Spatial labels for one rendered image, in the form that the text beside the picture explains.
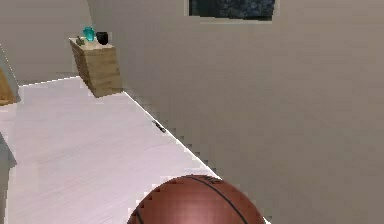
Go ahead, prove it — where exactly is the teal glass vase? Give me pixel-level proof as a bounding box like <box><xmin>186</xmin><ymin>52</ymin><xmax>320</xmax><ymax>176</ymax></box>
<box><xmin>82</xmin><ymin>26</ymin><xmax>96</xmax><ymax>43</ymax></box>

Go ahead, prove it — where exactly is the light wooden chest of drawers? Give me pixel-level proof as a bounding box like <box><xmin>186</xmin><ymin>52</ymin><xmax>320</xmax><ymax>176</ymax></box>
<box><xmin>68</xmin><ymin>37</ymin><xmax>124</xmax><ymax>99</ymax></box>

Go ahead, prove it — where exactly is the small black flat object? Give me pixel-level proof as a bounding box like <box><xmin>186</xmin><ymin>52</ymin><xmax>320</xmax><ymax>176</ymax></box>
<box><xmin>152</xmin><ymin>120</ymin><xmax>167</xmax><ymax>134</ymax></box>

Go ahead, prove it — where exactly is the brown basketball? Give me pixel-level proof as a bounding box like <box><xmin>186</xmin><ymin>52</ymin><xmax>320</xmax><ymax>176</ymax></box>
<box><xmin>126</xmin><ymin>174</ymin><xmax>267</xmax><ymax>224</ymax></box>

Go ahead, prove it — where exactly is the brown wooden furniture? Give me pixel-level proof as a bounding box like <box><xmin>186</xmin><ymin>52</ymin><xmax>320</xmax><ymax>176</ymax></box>
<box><xmin>0</xmin><ymin>65</ymin><xmax>18</xmax><ymax>107</ymax></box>

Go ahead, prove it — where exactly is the black cup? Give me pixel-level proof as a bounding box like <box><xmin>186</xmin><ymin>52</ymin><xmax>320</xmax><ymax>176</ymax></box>
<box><xmin>95</xmin><ymin>31</ymin><xmax>109</xmax><ymax>46</ymax></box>

